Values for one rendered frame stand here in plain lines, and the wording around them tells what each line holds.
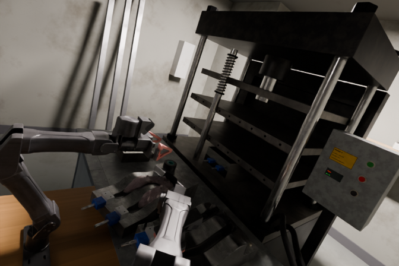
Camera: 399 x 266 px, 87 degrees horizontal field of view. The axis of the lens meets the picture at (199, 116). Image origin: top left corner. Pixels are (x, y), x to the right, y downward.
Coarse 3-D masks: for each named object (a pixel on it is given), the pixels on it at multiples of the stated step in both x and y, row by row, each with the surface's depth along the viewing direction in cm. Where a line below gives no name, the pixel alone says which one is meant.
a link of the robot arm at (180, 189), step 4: (176, 184) 67; (172, 188) 68; (176, 188) 66; (180, 188) 66; (184, 188) 66; (176, 192) 64; (180, 192) 65; (184, 192) 65; (160, 196) 56; (164, 196) 57; (160, 200) 56; (160, 204) 56; (160, 208) 57; (188, 212) 56
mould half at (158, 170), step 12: (156, 168) 127; (120, 180) 109; (180, 180) 120; (192, 180) 125; (96, 192) 98; (132, 192) 104; (144, 192) 104; (192, 192) 123; (108, 204) 93; (120, 204) 96; (132, 204) 98; (156, 204) 99; (132, 216) 91; (144, 216) 94; (156, 216) 101; (120, 228) 86; (132, 228) 89
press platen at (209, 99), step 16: (192, 96) 199; (208, 96) 214; (224, 112) 165; (240, 112) 182; (256, 112) 218; (256, 128) 141; (272, 128) 157; (288, 128) 184; (272, 144) 132; (288, 144) 124; (320, 144) 160
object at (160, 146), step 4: (160, 144) 79; (156, 148) 79; (160, 148) 79; (164, 148) 81; (168, 148) 83; (152, 152) 80; (156, 152) 79; (168, 152) 84; (152, 156) 81; (156, 156) 79; (160, 156) 81; (156, 160) 80
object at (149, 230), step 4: (148, 228) 80; (152, 228) 81; (144, 232) 80; (148, 232) 79; (152, 232) 79; (136, 236) 77; (140, 236) 77; (144, 236) 78; (148, 236) 78; (152, 236) 77; (132, 240) 76; (136, 240) 76; (140, 240) 76; (144, 240) 76; (148, 240) 77; (152, 240) 78; (124, 244) 73; (128, 244) 74; (136, 244) 76; (144, 244) 76
